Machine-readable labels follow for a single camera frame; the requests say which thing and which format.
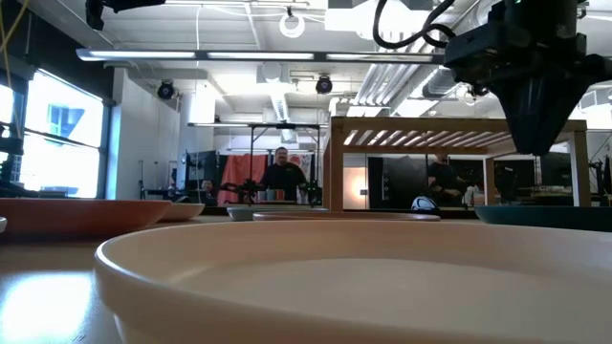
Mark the white ventilation duct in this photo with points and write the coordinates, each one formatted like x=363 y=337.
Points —
x=279 y=102

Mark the black background rig frame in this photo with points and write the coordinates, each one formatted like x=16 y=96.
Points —
x=287 y=126

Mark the black rig light bar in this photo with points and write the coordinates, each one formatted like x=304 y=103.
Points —
x=260 y=56

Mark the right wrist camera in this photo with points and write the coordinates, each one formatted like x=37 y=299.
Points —
x=471 y=59

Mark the dark partition panel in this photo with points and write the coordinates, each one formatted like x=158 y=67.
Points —
x=397 y=181

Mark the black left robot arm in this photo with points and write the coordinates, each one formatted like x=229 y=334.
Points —
x=94 y=14

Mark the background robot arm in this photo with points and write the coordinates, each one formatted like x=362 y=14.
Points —
x=313 y=191
x=244 y=188

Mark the orange hanging cloth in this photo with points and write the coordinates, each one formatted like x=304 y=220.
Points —
x=239 y=172

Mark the white and blue ball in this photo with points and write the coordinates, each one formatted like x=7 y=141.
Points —
x=424 y=204

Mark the white ceiling pipes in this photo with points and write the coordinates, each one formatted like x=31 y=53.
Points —
x=382 y=81

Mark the terracotta plate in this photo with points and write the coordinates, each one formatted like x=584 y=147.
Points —
x=344 y=216

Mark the black ceiling spotlight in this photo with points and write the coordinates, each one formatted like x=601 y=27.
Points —
x=166 y=90
x=323 y=84

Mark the dusty pink plate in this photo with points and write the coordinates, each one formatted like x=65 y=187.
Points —
x=186 y=211

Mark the pale peach plate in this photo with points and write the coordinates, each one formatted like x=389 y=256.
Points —
x=334 y=296

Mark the grey beige plate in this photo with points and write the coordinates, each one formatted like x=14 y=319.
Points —
x=2 y=224

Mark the large bright window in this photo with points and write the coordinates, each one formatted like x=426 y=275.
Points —
x=62 y=167

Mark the person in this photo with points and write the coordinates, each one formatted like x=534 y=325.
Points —
x=208 y=188
x=444 y=177
x=283 y=177

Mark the black ceiling camera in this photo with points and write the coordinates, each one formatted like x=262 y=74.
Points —
x=478 y=90

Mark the sage green plate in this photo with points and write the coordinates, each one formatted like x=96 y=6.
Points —
x=239 y=213

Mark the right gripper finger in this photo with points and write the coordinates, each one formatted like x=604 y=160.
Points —
x=538 y=119

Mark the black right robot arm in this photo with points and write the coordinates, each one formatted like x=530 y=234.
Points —
x=540 y=12

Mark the orange plate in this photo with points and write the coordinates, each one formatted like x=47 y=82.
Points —
x=81 y=215

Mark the slate blue plate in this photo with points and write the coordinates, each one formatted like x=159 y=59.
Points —
x=540 y=217

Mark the grey flexible duct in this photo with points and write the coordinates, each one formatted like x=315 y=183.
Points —
x=440 y=83

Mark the dark monitor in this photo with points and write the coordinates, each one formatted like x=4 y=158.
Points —
x=554 y=169

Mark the black tripod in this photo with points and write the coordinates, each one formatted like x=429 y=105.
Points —
x=603 y=181

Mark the wooden slatted shelf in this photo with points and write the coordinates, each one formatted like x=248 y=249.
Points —
x=382 y=125

